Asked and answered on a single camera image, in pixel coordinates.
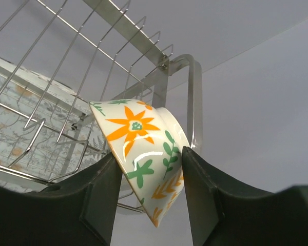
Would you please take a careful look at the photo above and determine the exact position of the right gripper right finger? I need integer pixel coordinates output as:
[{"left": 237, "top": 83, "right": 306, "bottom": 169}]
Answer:
[{"left": 182, "top": 147, "right": 308, "bottom": 245}]

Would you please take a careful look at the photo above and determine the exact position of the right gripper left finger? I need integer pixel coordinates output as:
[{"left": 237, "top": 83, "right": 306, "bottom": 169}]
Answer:
[{"left": 0, "top": 154, "right": 122, "bottom": 245}]

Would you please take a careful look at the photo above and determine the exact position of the white leaf-pattern bowl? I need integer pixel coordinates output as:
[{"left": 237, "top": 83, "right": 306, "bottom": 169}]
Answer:
[{"left": 89, "top": 99, "right": 189, "bottom": 227}]

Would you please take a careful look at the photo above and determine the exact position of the steel two-tier dish rack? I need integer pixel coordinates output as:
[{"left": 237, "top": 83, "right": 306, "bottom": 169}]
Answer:
[{"left": 0, "top": 1, "right": 203, "bottom": 221}]

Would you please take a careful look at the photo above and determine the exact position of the floral table mat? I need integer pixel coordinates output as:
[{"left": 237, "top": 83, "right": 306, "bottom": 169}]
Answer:
[{"left": 0, "top": 72, "right": 108, "bottom": 192}]

